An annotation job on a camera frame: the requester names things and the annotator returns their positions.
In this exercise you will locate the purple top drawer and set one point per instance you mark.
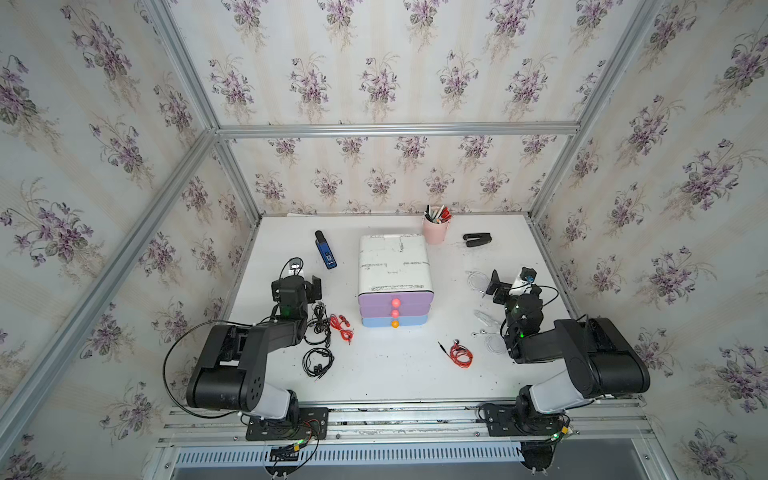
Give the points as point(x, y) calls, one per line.
point(399, 299)

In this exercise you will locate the aluminium mounting rail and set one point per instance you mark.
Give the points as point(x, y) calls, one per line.
point(387, 422)

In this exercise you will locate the black earphones lower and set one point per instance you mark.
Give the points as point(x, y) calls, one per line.
point(317, 362)

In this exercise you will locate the white earphones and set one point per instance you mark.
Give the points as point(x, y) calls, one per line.
point(478, 282)
point(490, 333)

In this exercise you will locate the red earphones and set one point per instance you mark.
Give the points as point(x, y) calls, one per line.
point(342, 326)
point(459, 355)

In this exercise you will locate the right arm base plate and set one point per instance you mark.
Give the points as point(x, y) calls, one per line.
point(509, 420)

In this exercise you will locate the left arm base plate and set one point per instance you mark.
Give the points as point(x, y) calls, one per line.
point(305, 424)

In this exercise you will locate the black earphones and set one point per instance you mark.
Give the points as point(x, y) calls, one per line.
point(317, 362)
point(318, 333)

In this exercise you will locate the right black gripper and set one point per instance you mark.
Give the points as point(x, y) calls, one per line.
point(502, 291)

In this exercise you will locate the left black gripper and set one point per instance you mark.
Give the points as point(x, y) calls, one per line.
point(312, 291)

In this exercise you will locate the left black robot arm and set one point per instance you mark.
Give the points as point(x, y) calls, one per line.
point(230, 373)

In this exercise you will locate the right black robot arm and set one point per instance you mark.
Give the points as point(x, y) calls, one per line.
point(598, 361)

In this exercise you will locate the white drawer cabinet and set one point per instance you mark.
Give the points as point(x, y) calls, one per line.
point(393, 263)

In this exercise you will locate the black earphones upper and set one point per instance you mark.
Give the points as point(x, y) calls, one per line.
point(318, 333)

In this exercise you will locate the black stapler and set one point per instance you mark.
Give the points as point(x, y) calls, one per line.
point(473, 240)

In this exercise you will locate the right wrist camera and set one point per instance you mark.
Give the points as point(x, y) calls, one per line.
point(524, 280)

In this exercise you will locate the pink pen holder cup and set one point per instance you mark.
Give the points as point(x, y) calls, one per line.
point(435, 223)

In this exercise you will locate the blue bottom drawer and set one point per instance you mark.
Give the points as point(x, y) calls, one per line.
point(391, 322)

